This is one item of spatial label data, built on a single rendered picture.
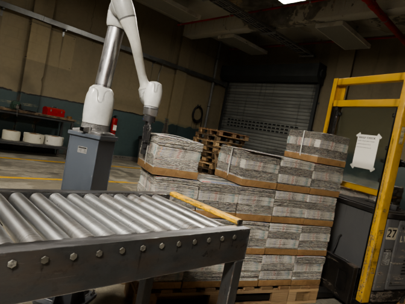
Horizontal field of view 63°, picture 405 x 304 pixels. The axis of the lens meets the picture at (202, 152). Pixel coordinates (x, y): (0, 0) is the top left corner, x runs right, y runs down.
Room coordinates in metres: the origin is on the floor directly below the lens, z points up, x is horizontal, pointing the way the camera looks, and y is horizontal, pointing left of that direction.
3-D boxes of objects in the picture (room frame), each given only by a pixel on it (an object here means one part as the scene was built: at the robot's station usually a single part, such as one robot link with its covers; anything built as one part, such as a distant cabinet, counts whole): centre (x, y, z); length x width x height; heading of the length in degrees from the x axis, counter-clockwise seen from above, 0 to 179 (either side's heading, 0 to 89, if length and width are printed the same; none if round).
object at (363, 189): (2.82, -1.30, 0.92); 0.57 x 0.01 x 0.05; 25
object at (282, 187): (2.50, -0.60, 0.86); 0.38 x 0.29 x 0.04; 25
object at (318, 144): (2.62, -0.87, 0.65); 0.39 x 0.30 x 1.29; 25
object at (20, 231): (0.92, 0.49, 0.77); 0.47 x 0.05 x 0.05; 44
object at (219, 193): (2.32, -0.21, 0.42); 1.17 x 0.39 x 0.83; 115
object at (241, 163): (2.37, -0.33, 0.95); 0.38 x 0.29 x 0.23; 26
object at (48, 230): (0.96, 0.44, 0.77); 0.47 x 0.05 x 0.05; 44
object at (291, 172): (2.50, -0.60, 0.95); 0.38 x 0.29 x 0.23; 25
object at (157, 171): (2.02, 0.16, 0.86); 0.29 x 0.16 x 0.04; 115
